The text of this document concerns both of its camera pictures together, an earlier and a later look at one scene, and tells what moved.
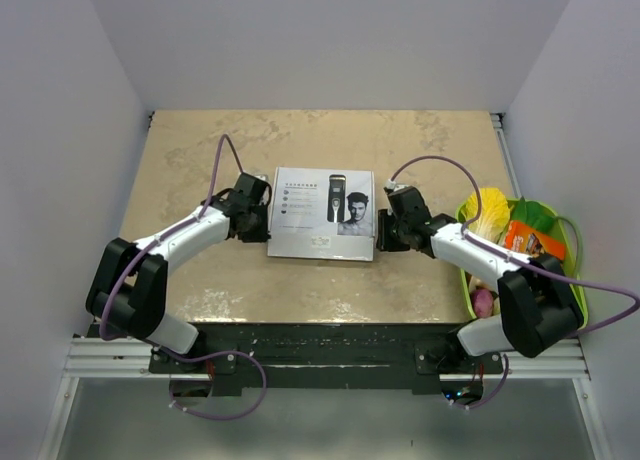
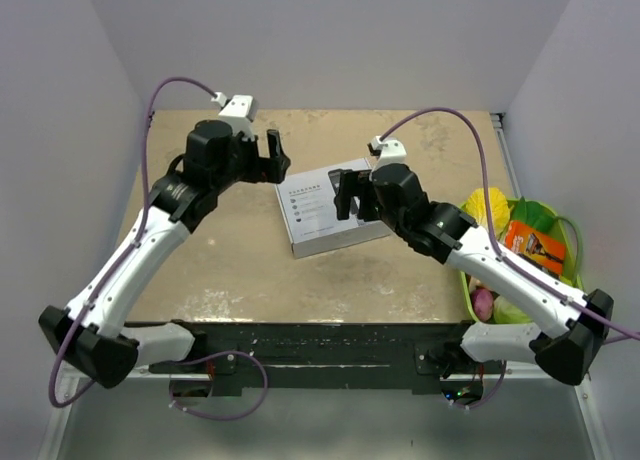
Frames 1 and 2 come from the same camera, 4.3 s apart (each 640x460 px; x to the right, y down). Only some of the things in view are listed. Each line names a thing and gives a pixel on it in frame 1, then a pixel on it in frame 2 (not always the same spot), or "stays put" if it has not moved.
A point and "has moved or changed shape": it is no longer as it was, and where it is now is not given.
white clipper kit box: x=322 y=214 has moved or changed shape
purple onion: x=483 y=302 stays put
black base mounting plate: x=327 y=358 stays put
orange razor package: x=522 y=238 stays put
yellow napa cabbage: x=495 y=210 stays put
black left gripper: x=262 y=235 → x=268 y=169
